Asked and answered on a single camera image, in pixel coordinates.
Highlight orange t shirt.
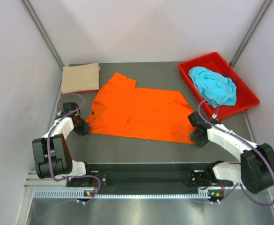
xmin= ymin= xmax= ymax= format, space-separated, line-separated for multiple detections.
xmin=86 ymin=73 xmax=194 ymax=144

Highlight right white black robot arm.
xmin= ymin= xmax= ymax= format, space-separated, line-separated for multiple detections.
xmin=188 ymin=112 xmax=274 ymax=194

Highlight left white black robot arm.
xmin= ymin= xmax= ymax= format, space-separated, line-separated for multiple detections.
xmin=32 ymin=114 xmax=93 ymax=186

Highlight folded red t shirt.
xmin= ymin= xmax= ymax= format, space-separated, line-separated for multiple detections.
xmin=74 ymin=90 xmax=98 ymax=94

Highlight folded beige t shirt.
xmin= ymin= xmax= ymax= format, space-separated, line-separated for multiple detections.
xmin=61 ymin=63 xmax=100 ymax=95

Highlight blue t shirt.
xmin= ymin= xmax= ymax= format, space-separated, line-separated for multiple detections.
xmin=188 ymin=66 xmax=237 ymax=108

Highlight red plastic bin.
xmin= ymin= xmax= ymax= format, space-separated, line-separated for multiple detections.
xmin=178 ymin=52 xmax=259 ymax=120

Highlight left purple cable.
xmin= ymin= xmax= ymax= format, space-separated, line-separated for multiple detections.
xmin=46 ymin=93 xmax=101 ymax=206

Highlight purple cable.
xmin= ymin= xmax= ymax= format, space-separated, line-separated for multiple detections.
xmin=197 ymin=98 xmax=274 ymax=207
xmin=46 ymin=93 xmax=101 ymax=206

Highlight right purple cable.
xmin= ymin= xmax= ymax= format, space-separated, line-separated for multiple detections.
xmin=197 ymin=98 xmax=274 ymax=207

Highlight grey slotted cable duct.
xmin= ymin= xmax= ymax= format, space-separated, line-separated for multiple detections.
xmin=34 ymin=189 xmax=211 ymax=199

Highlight aluminium frame rail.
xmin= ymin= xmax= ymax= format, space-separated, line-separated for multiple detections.
xmin=24 ymin=172 xmax=67 ymax=189

